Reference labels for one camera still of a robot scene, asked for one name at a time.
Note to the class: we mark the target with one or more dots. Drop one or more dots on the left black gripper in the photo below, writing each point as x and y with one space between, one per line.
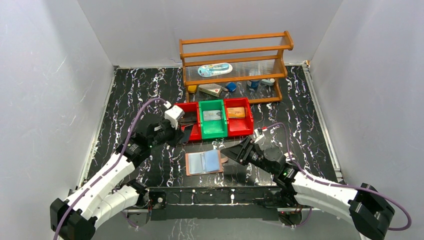
178 131

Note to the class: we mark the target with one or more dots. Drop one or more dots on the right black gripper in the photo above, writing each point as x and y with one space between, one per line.
240 152

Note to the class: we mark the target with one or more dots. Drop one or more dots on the pink leather card holder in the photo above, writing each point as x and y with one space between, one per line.
205 162

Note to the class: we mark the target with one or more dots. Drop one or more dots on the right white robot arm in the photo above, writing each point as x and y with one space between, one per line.
363 206

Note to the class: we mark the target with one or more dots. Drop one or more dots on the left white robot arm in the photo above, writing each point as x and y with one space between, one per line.
79 215

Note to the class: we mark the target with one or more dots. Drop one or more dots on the dark credit card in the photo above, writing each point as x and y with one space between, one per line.
189 118

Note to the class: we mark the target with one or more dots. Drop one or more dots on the red bin with dark card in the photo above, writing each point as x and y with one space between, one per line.
195 134

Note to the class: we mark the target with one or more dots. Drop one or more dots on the red bin with orange card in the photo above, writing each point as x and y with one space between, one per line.
239 127

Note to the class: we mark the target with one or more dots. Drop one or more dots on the grey credit card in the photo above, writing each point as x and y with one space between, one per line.
212 115

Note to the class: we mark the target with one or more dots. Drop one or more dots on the orange credit card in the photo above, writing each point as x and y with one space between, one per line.
236 112

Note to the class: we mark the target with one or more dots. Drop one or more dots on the green plastic bin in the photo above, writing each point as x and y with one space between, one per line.
213 129

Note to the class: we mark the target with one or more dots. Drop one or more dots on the yellow small object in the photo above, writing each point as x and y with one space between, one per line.
192 89

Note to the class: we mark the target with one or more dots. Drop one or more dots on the blue small object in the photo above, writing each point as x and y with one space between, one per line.
231 87

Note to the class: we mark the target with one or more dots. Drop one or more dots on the blue cup on shelf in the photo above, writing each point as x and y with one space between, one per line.
253 84

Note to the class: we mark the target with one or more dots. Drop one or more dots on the blue white oval package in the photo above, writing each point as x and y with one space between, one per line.
216 69

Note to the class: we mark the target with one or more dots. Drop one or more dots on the teal white tube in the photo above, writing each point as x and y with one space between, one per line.
268 81

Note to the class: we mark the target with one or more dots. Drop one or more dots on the wooden shelf rack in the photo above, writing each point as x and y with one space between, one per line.
253 57

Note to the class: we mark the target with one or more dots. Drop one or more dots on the black base frame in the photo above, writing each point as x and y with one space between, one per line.
237 202

